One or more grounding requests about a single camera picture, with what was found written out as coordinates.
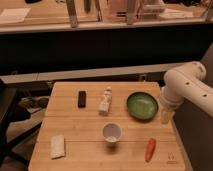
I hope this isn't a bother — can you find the orange carrot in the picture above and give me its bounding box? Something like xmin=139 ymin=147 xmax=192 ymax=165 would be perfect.
xmin=145 ymin=138 xmax=156 ymax=162

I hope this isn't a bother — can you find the green ceramic bowl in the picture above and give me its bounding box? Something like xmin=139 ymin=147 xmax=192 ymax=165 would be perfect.
xmin=126 ymin=92 xmax=158 ymax=120

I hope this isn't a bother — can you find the dark chair left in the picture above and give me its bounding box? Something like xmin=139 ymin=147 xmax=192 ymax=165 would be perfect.
xmin=0 ymin=79 xmax=41 ymax=166

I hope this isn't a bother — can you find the white ceramic cup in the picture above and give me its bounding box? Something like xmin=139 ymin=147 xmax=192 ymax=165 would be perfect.
xmin=102 ymin=123 xmax=122 ymax=145

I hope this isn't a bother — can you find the white figurine bottle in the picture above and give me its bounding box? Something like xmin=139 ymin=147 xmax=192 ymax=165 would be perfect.
xmin=99 ymin=87 xmax=112 ymax=115

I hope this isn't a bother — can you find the black rectangular block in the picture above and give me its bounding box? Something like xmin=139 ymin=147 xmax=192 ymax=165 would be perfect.
xmin=78 ymin=91 xmax=86 ymax=108

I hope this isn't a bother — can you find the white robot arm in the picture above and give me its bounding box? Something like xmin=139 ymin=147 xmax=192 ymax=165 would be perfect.
xmin=159 ymin=61 xmax=213 ymax=124

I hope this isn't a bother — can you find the white paper sheet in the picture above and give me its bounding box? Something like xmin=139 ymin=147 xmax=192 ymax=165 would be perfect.
xmin=0 ymin=8 xmax=30 ymax=24

